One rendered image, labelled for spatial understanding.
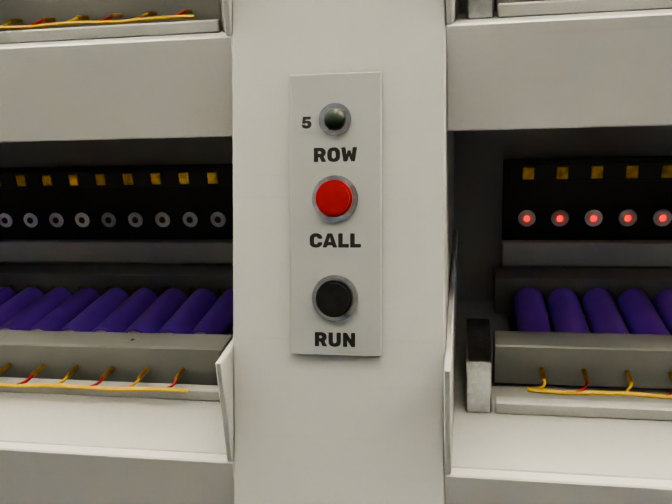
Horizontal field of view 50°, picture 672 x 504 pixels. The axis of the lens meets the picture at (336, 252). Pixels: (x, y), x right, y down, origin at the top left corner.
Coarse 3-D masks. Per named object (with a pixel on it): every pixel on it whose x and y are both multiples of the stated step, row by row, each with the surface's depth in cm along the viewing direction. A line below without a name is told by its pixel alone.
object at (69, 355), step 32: (0, 352) 40; (32, 352) 40; (64, 352) 40; (96, 352) 39; (128, 352) 39; (160, 352) 39; (192, 352) 38; (0, 384) 39; (32, 384) 39; (64, 384) 38; (96, 384) 38
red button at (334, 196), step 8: (328, 184) 31; (336, 184) 31; (344, 184) 31; (320, 192) 31; (328, 192) 31; (336, 192) 31; (344, 192) 31; (320, 200) 31; (328, 200) 31; (336, 200) 31; (344, 200) 31; (352, 200) 31; (320, 208) 31; (328, 208) 31; (336, 208) 31; (344, 208) 31; (336, 216) 31
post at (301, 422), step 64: (256, 0) 32; (320, 0) 31; (384, 0) 31; (256, 64) 32; (320, 64) 31; (384, 64) 31; (256, 128) 32; (384, 128) 31; (256, 192) 32; (384, 192) 31; (448, 192) 36; (256, 256) 32; (384, 256) 31; (448, 256) 36; (256, 320) 32; (384, 320) 31; (256, 384) 32; (320, 384) 32; (384, 384) 31; (256, 448) 32; (320, 448) 32; (384, 448) 31
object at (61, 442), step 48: (0, 240) 53; (48, 240) 53; (96, 240) 52; (144, 240) 51; (192, 240) 51; (192, 384) 39; (0, 432) 36; (48, 432) 36; (96, 432) 35; (144, 432) 35; (192, 432) 35; (0, 480) 35; (48, 480) 35; (96, 480) 34; (144, 480) 34; (192, 480) 33
